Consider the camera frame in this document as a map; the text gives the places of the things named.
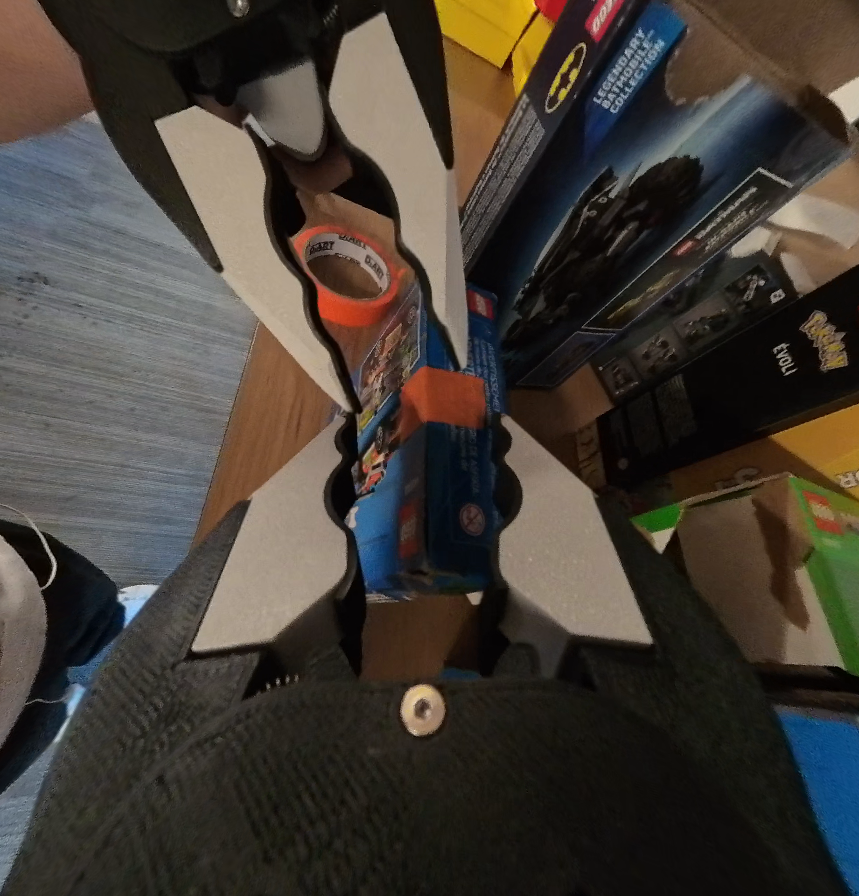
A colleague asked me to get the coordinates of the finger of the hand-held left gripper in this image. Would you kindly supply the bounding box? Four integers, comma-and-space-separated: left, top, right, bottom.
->
154, 110, 360, 415
322, 5, 472, 376

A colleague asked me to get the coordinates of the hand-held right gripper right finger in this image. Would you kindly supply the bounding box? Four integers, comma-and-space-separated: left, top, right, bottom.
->
493, 427, 654, 673

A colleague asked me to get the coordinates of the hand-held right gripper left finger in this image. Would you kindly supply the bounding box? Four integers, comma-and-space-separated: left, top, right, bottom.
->
192, 420, 363, 656

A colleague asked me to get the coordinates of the orange tape roll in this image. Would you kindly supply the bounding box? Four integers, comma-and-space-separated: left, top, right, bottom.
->
293, 224, 406, 331

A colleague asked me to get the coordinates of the dark wooden shelf board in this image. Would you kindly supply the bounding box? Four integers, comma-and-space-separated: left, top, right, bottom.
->
192, 35, 640, 680

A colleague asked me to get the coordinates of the small blue toy box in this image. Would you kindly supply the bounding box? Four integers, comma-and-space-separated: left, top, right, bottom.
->
349, 273, 514, 606

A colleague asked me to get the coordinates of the orange tape strip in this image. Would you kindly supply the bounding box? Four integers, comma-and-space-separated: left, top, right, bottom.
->
402, 367, 489, 425

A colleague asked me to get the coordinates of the black toy box yellow emblem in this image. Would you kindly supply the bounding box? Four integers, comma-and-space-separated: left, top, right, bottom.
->
458, 0, 859, 393

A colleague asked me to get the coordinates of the black racing car toy box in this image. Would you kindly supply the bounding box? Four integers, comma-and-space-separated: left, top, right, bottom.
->
591, 245, 804, 410

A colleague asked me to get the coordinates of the person's left forearm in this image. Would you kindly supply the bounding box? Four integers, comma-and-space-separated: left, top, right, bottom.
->
0, 0, 97, 151

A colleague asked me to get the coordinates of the white shoe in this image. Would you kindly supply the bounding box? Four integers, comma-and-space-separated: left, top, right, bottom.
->
115, 584, 161, 634

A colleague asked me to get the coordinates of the green white toy box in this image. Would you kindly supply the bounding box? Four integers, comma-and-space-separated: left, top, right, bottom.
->
630, 474, 859, 690

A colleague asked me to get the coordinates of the dark blue toy box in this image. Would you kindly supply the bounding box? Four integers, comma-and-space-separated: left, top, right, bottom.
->
598, 252, 859, 494

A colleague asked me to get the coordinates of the large blue toy box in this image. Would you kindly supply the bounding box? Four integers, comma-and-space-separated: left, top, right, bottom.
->
773, 700, 859, 896

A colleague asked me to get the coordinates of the thin white cord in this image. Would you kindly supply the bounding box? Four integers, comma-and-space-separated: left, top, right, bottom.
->
0, 497, 62, 711

